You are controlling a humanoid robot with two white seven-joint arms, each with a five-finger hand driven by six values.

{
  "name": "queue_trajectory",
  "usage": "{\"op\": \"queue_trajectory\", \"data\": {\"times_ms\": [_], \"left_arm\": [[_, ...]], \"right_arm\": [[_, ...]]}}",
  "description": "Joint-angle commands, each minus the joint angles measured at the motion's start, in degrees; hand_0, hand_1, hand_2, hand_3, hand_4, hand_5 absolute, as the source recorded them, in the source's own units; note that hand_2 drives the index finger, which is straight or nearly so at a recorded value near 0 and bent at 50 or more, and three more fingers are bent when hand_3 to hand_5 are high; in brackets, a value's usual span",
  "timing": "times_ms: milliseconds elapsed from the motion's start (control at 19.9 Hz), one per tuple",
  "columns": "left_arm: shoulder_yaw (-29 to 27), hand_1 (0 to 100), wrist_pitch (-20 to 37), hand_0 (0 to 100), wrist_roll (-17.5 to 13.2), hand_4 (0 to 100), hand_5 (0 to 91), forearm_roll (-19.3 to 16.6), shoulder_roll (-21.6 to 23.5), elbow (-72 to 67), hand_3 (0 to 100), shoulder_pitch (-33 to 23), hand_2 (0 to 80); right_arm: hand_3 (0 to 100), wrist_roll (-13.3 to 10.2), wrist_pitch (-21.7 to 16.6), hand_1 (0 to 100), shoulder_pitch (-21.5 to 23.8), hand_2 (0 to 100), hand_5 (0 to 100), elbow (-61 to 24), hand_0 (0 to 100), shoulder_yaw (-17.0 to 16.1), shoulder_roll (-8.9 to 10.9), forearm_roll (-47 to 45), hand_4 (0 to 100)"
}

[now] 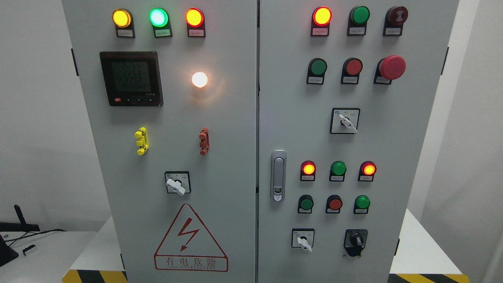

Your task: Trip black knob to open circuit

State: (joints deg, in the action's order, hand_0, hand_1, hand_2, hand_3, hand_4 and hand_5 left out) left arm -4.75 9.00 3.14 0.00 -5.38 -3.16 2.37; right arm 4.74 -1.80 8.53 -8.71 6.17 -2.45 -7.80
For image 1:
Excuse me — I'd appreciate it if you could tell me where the white selector switch lower right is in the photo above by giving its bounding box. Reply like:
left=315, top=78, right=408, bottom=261
left=291, top=229, right=315, bottom=253

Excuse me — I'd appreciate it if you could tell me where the small white usb device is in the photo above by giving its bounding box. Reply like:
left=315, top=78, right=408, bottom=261
left=22, top=244, right=37, bottom=256

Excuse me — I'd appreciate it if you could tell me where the green push button lower left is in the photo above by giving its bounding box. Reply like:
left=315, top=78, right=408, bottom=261
left=297, top=195, right=314, bottom=214

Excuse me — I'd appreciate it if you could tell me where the green push button upper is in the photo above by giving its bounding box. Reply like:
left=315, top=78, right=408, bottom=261
left=307, top=58, right=327, bottom=85

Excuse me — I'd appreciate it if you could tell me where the red lit lamp middle right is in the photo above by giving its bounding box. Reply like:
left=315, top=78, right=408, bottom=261
left=358, top=161, right=376, bottom=182

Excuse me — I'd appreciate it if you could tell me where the black cable on desk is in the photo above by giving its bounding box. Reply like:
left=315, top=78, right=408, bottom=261
left=0, top=228, right=67, bottom=248

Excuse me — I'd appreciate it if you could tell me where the green lit indicator lamp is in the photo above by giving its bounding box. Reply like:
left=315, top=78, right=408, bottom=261
left=149, top=7, right=173, bottom=38

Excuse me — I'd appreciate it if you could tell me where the red lit lamp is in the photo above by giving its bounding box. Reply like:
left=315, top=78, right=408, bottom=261
left=358, top=161, right=376, bottom=182
left=300, top=160, right=316, bottom=182

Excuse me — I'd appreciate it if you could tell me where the red lit lamp left door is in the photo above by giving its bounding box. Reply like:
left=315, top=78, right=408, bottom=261
left=185, top=7, right=206, bottom=38

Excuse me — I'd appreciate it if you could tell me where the green lamp middle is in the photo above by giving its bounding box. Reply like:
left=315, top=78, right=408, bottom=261
left=329, top=160, right=347, bottom=182

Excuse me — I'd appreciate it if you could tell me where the white selector switch left door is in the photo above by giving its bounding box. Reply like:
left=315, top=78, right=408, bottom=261
left=165, top=171, right=191, bottom=196

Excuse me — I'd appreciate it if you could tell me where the black stand on desk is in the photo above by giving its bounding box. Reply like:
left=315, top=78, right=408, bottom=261
left=0, top=204, right=40, bottom=266

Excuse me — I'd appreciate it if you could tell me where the red lit lamp door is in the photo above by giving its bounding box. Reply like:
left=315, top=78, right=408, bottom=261
left=310, top=6, right=332, bottom=37
left=185, top=7, right=206, bottom=38

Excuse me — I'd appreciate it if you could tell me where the white selector switch upper right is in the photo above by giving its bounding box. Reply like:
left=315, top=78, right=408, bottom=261
left=329, top=108, right=360, bottom=134

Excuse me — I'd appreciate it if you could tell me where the red lit lamp right door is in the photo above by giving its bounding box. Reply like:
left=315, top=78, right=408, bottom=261
left=310, top=6, right=332, bottom=37

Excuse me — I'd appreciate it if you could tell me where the black digital power meter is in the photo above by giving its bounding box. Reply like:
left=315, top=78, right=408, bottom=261
left=99, top=51, right=163, bottom=107

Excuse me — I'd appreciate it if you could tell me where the white glowing lamp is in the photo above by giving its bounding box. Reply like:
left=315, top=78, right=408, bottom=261
left=191, top=72, right=208, bottom=88

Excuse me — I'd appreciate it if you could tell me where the grey electrical cabinet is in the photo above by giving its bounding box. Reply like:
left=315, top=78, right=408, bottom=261
left=62, top=0, right=459, bottom=283

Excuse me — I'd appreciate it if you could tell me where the black rotary knob switch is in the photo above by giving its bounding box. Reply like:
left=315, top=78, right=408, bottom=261
left=343, top=229, right=368, bottom=257

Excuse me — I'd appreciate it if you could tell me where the white table under cabinet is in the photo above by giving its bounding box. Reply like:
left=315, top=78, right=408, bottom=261
left=62, top=211, right=469, bottom=283

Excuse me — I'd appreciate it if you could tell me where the yellow terminal connector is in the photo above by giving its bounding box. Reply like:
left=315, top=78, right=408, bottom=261
left=134, top=127, right=149, bottom=156

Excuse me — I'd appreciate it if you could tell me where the green push button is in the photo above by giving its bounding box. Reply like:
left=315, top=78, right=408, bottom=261
left=297, top=195, right=314, bottom=214
left=307, top=58, right=327, bottom=85

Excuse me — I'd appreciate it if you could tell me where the red terminal connector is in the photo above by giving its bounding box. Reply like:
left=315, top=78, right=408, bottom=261
left=199, top=127, right=210, bottom=156

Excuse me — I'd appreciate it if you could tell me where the red electrical hazard warning sticker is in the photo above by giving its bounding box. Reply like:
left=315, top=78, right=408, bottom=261
left=154, top=204, right=228, bottom=272

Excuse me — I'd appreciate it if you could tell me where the silver door latch handle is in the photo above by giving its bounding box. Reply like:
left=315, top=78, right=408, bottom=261
left=271, top=150, right=287, bottom=201

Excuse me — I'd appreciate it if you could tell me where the red push button upper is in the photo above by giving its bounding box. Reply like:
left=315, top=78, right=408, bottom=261
left=341, top=57, right=363, bottom=85

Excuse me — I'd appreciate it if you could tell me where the green lamp lower right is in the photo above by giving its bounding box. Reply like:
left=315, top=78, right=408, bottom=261
left=353, top=195, right=371, bottom=215

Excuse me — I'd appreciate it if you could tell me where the red push button lower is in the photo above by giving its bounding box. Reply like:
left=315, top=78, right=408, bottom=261
left=325, top=195, right=343, bottom=214

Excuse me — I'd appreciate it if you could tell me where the yellow indicator lamp top left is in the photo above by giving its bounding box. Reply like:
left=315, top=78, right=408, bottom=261
left=112, top=8, right=136, bottom=38

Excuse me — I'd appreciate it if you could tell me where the red lit lamp middle left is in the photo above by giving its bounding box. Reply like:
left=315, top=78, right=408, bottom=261
left=300, top=160, right=316, bottom=182

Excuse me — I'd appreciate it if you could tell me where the red emergency stop button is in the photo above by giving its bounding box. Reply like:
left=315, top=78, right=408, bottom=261
left=373, top=54, right=406, bottom=85

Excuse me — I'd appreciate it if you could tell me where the green lamp top right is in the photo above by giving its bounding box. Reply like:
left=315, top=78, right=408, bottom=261
left=347, top=6, right=370, bottom=36

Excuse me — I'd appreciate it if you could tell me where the white selector switch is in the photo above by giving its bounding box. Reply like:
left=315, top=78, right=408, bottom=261
left=329, top=108, right=360, bottom=134
left=291, top=229, right=315, bottom=253

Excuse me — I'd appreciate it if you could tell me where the red push button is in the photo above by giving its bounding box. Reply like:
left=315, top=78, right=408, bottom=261
left=341, top=57, right=363, bottom=85
left=325, top=195, right=343, bottom=214

